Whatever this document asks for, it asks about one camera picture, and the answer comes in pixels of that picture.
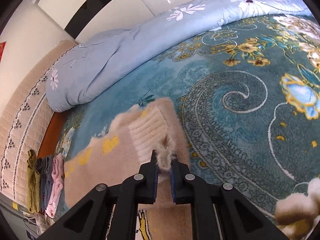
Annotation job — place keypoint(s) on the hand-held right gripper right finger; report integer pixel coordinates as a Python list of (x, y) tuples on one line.
[(172, 180)]

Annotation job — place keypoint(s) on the red wall decoration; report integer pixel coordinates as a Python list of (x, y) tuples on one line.
[(2, 51)]

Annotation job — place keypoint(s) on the beige quilted headboard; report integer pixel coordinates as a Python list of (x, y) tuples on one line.
[(22, 120)]

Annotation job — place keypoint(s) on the teal floral blanket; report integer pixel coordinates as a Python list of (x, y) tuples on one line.
[(225, 135)]

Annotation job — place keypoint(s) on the folded olive green garment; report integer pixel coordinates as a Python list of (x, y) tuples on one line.
[(33, 180)]

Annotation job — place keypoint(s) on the beige fuzzy sweater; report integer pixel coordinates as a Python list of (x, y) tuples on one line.
[(120, 160)]

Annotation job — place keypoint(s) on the light blue floral duvet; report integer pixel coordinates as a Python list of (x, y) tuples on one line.
[(140, 47)]

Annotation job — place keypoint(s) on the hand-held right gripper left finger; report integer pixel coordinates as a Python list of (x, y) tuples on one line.
[(155, 180)]

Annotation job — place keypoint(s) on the wooden bed frame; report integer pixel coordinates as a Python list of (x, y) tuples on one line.
[(53, 127)]

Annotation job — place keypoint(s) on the folded grey garment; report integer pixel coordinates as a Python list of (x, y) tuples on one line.
[(45, 180)]

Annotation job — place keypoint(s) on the folded pink garment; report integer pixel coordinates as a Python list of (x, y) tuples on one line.
[(56, 180)]

